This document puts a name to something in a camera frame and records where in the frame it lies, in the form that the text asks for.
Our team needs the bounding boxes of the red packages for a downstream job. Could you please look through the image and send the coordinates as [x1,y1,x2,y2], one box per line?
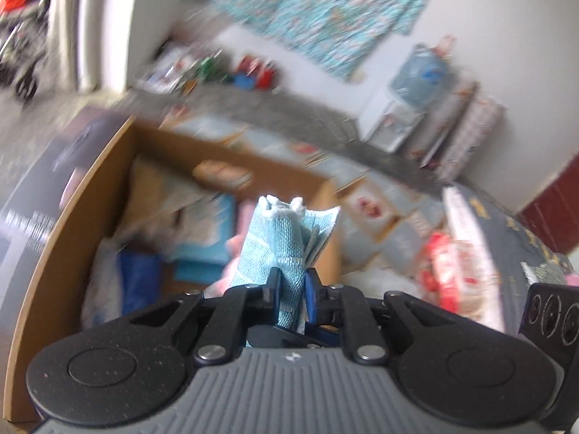
[235,53,280,92]

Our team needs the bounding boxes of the floral patterned board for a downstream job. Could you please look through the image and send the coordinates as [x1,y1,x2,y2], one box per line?
[409,77,481,164]

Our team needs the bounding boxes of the beige cloth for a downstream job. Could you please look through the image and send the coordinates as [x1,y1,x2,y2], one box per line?
[126,157,214,237]

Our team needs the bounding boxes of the grey blanket with yellow print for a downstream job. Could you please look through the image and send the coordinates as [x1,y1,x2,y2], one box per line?
[441,182,579,336]

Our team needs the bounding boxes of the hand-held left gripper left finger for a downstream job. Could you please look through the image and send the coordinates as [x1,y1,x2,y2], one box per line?
[130,268,286,365]

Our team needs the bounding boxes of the pink plush toy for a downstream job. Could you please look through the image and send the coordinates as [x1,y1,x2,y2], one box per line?
[210,201,256,297]

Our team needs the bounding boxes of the grey white curtain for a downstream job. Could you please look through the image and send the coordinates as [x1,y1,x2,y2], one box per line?
[46,0,142,94]

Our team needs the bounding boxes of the teal floral wall cloth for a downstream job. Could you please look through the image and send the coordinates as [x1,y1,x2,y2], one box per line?
[185,0,447,83]

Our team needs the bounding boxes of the cluster of green bottles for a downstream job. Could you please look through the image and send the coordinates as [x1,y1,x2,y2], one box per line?
[194,53,228,83]

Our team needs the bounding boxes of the brown cardboard box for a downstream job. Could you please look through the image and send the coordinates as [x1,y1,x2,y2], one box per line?
[4,115,345,426]

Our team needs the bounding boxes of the blue and white packet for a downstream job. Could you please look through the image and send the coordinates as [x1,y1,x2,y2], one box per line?
[83,236,164,327]

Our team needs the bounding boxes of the wheelchair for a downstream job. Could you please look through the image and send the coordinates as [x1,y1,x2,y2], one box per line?
[0,17,51,101]

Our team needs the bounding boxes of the light blue towel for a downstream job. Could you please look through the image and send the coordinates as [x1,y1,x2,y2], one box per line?
[228,194,341,331]

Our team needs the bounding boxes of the white plastic bag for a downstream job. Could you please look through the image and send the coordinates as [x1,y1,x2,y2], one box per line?
[341,266,422,302]

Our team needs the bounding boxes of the blue water bottle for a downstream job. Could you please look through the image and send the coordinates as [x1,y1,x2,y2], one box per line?
[390,43,456,108]

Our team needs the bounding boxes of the dark red door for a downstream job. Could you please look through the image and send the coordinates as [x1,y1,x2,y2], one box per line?
[517,153,579,255]

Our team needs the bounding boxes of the light blue printed packet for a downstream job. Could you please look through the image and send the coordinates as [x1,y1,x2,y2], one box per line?
[173,193,239,282]

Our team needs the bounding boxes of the white water dispenser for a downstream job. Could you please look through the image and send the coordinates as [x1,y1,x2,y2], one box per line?
[359,85,431,155]

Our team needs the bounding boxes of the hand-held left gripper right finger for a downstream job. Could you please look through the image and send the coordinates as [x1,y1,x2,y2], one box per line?
[306,268,446,366]

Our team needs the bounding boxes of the checked patterned board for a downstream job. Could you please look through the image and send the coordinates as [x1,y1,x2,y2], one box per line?
[438,96,508,182]

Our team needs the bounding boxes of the pink wet wipes pack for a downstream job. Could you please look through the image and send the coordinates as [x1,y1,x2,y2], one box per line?
[415,230,495,309]

